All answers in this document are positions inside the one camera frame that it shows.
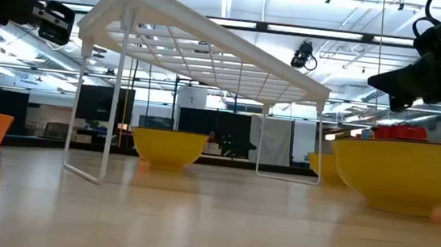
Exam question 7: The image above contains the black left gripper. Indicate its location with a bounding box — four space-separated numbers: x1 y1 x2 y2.
0 0 78 60

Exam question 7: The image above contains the yellow bowl with floral inside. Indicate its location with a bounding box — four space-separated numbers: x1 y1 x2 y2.
305 151 349 187
324 132 441 220
128 126 210 174

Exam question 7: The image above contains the red storage bin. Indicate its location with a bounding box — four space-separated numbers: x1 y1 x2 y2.
373 121 429 143

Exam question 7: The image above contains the dark display board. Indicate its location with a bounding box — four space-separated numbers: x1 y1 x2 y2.
138 114 175 131

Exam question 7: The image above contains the white hanging cloth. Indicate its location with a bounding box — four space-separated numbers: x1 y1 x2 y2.
247 115 296 168

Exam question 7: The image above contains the black wall screen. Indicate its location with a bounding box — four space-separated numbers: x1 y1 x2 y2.
75 83 137 125

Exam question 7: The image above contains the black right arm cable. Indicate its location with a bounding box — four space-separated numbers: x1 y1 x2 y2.
410 0 441 40

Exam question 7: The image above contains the black ceiling-mounted camera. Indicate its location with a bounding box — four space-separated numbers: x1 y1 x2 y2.
289 39 321 73

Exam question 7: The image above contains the white wire shelf rack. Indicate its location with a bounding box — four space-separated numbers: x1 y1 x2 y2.
59 0 341 207

